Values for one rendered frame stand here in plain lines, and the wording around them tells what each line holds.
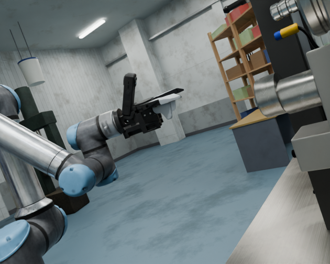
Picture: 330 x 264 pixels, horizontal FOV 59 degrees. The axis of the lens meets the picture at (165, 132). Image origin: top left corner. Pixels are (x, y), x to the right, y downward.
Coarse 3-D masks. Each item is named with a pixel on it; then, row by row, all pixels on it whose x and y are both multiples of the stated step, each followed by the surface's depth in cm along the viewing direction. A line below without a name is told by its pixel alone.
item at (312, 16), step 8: (296, 0) 19; (304, 0) 19; (312, 0) 19; (320, 0) 19; (304, 8) 19; (312, 8) 19; (320, 8) 19; (304, 16) 20; (312, 16) 19; (320, 16) 20; (312, 24) 20; (320, 24) 20; (328, 24) 20; (312, 32) 21; (320, 32) 21
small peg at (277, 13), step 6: (282, 0) 24; (288, 0) 24; (294, 0) 23; (276, 6) 24; (282, 6) 24; (288, 6) 24; (294, 6) 24; (270, 12) 25; (276, 12) 24; (282, 12) 24; (288, 12) 24; (294, 12) 24; (276, 18) 25
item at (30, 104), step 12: (24, 96) 544; (24, 108) 545; (36, 108) 556; (24, 120) 549; (36, 120) 539; (48, 120) 540; (36, 132) 560; (48, 132) 540; (60, 144) 550; (48, 180) 579; (48, 192) 570; (60, 192) 541; (60, 204) 545; (72, 204) 538; (84, 204) 567
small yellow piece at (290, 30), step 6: (294, 24) 28; (282, 30) 28; (288, 30) 28; (294, 30) 28; (306, 30) 27; (276, 36) 29; (282, 36) 28; (288, 36) 28; (306, 36) 27; (312, 42) 26
